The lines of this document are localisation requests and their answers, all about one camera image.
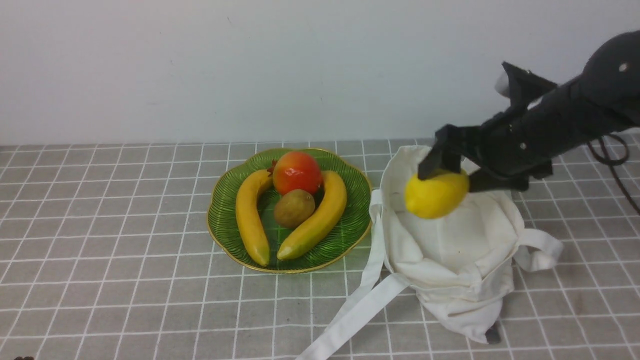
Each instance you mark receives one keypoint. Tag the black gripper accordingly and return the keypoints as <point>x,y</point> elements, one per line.
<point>497,147</point>

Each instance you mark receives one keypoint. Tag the yellow lemon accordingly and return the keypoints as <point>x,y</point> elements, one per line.
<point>437,196</point>

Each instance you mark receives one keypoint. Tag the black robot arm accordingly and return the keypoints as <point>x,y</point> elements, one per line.
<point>543,121</point>

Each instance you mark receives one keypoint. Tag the white cloth tote bag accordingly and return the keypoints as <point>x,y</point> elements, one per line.
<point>460,266</point>

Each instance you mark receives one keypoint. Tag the brown kiwi fruit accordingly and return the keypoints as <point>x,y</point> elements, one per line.
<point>294,208</point>

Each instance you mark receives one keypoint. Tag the right yellow banana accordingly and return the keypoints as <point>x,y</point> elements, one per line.
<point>312,231</point>

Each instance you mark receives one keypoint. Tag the yellow banana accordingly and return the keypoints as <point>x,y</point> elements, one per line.
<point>312,231</point>
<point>248,219</point>

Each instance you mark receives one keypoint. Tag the green ribbed glass plate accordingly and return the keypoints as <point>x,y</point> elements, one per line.
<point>351,229</point>

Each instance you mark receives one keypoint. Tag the red orange pomegranate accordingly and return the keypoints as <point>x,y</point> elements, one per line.
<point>296,170</point>

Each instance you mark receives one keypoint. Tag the left yellow banana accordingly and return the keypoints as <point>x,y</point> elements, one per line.
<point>248,219</point>

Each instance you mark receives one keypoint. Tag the grey checkered tablecloth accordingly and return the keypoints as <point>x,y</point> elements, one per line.
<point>105,255</point>

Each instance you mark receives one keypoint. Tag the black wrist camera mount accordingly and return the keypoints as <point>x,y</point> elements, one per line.
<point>521,87</point>

